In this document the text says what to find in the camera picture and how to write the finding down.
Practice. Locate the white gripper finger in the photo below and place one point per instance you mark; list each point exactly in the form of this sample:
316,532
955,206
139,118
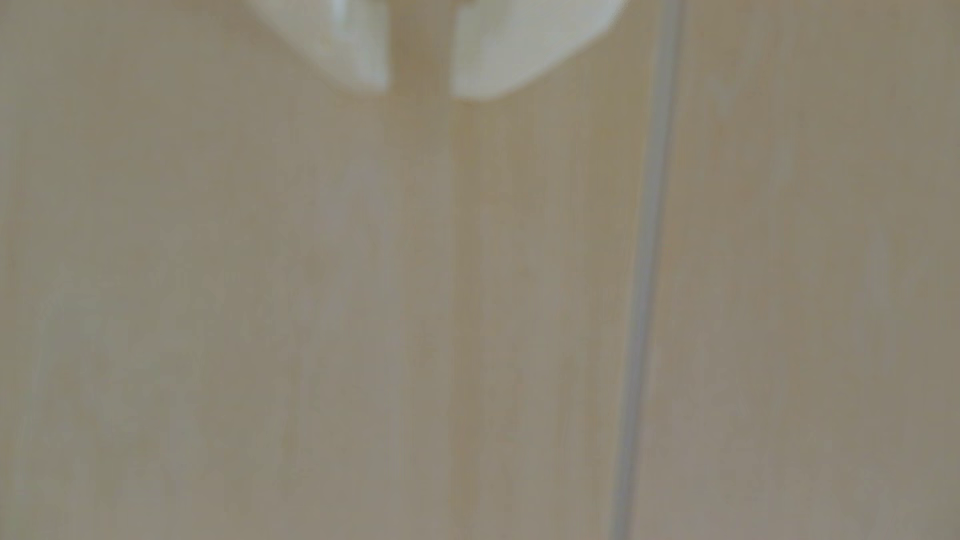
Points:
510,41
345,37

